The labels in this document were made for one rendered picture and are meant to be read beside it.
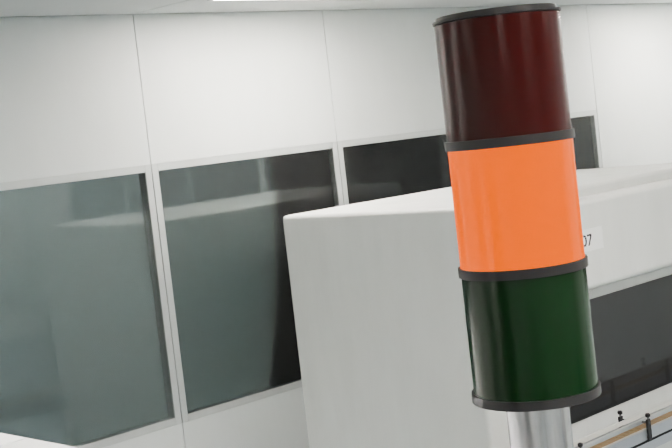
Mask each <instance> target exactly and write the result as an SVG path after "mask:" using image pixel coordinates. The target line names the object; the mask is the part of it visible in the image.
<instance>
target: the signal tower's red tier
mask: <svg viewBox="0 0 672 448"><path fill-rule="evenodd" d="M434 31H435V40H436V49H437V58H438V68H439V77H440V86H441V95H442V104H443V114H444V123H445V132H446V141H447V142H461V141H472V140H482V139H492V138H501V137H510V136H519V135H528V134H536V133H545V132H552V131H560V130H567V129H572V125H571V116H570V106H569V96H568V87H567V77H566V67H565V58H564V48H563V38H562V29H561V19H560V12H559V11H533V12H521V13H511V14H502V15H494V16H486V17H479V18H472V19H466V20H460V21H455V22H450V23H445V24H441V25H438V26H435V27H434Z"/></svg>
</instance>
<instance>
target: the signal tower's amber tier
mask: <svg viewBox="0 0 672 448"><path fill-rule="evenodd" d="M448 159H449V169H450V178H451V187H452V196H453V205H454V215H455V224H456V233H457V242H458V251H459V260H460V269H462V270H465V271H475V272H494V271H512V270H524V269H533V268H541V267H548V266H555V265H560V264H565V263H570V262H574V261H577V260H580V259H583V258H584V257H585V251H584V241H583V232H582V222H581V212H580V203H579V193H578V183H577V174H576V164H575V154H574V145H573V138H571V139H565V140H558V141H551V142H543V143H535V144H526V145H518V146H509V147H499V148H490V149H480V150H469V151H456V152H448Z"/></svg>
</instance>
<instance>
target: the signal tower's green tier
mask: <svg viewBox="0 0 672 448"><path fill-rule="evenodd" d="M462 288H463V297H464V306H465V316H466V325H467V334H468V343H469V352H470V361H471V371H472V380H473V389H474V394H475V395H476V396H477V397H479V398H482V399H486V400H492V401H502V402H529V401H543V400H551V399H558V398H564V397H569V396H573V395H577V394H581V393H584V392H586V391H589V390H591V389H593V388H594V387H596V386H597V385H598V376H597V367H596V357H595V347H594V338H593V328H592V318H591V309H590V299H589V290H588V280H587V270H586V268H584V269H581V270H578V271H575V272H571V273H566V274H561V275H555V276H549V277H541V278H533V279H523V280H511V281H466V280H462Z"/></svg>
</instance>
